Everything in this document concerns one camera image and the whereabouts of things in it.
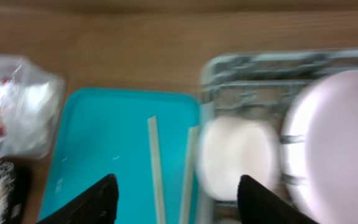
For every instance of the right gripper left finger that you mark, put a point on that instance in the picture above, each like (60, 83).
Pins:
(96, 205)

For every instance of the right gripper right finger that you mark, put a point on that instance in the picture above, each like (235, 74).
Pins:
(258, 205)

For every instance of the small pink bowl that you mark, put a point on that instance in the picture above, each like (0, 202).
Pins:
(231, 147)

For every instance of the wooden chopstick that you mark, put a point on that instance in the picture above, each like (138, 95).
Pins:
(188, 175)
(156, 170)

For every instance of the large white plate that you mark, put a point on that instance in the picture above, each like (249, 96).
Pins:
(321, 149)

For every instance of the teal serving tray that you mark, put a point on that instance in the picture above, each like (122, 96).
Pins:
(105, 131)

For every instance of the black rectangular tray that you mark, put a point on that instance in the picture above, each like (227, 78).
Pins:
(15, 183)

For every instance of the clear plastic storage bin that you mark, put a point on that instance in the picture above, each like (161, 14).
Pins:
(23, 71)

